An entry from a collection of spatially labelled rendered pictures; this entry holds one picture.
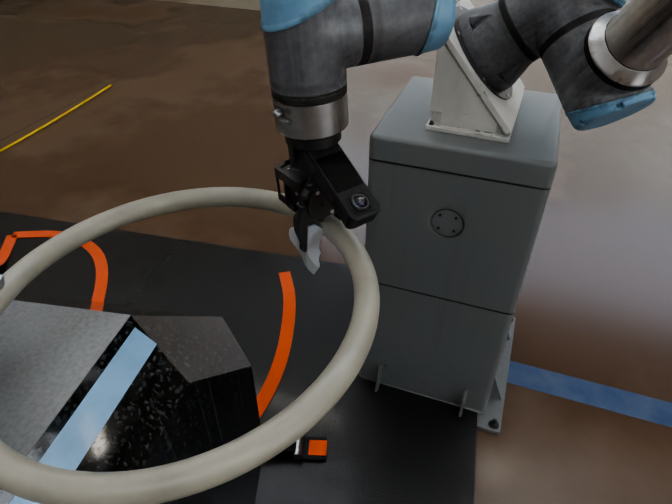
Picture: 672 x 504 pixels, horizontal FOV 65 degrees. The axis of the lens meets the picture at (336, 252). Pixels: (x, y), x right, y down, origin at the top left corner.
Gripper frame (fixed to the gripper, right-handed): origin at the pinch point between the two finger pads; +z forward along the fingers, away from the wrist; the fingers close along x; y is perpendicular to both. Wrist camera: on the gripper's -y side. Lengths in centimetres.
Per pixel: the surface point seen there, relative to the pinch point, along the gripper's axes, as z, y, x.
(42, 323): 1.0, 15.9, 37.1
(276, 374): 85, 53, -10
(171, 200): -6.9, 20.3, 14.6
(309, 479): 86, 18, 1
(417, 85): 4, 49, -64
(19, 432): 1.3, -0.2, 43.2
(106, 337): 1.6, 8.2, 31.0
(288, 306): 85, 77, -30
